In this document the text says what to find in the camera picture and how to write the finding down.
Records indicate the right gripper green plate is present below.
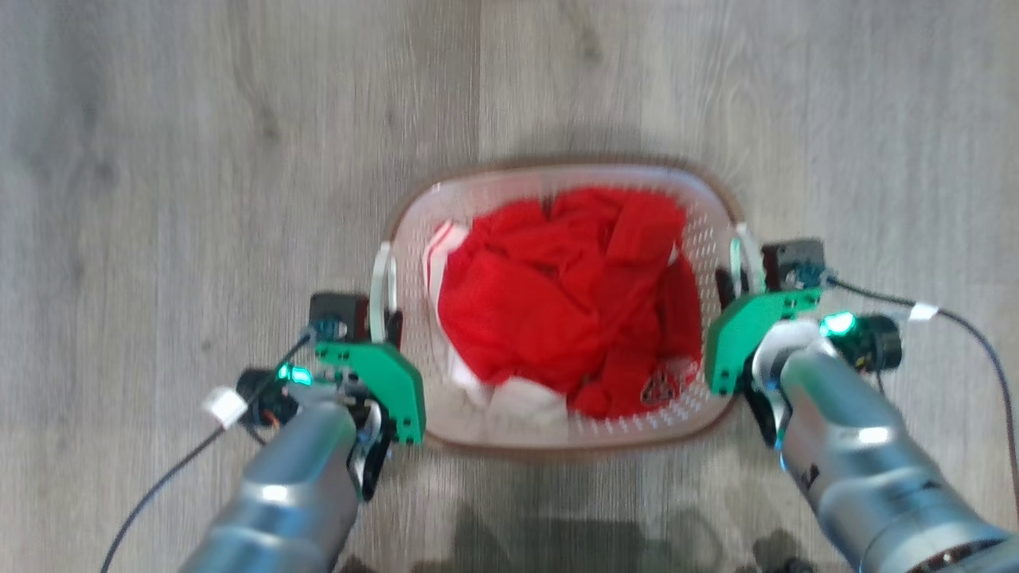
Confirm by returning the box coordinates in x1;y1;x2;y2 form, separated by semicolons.
704;267;822;446

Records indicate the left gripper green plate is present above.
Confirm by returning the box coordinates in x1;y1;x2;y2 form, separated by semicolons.
314;309;427;502

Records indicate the white plastic laundry basket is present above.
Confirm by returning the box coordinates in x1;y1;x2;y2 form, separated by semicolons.
369;156;767;463

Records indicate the white cloth with red stripes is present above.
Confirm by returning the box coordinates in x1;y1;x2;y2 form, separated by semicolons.
424;222;571;423

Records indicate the red garment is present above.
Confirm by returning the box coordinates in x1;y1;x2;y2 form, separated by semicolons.
436;186;705;421

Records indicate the left cable white tag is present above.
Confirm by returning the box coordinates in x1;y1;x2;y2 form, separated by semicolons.
202;387;248;429

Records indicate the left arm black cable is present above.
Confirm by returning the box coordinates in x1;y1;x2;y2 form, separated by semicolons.
99;330;315;573

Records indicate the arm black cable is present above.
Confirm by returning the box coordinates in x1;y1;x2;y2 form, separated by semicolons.
99;330;315;573
825;275;1019;498

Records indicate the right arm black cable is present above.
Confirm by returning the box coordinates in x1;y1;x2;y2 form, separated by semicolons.
825;275;1019;498

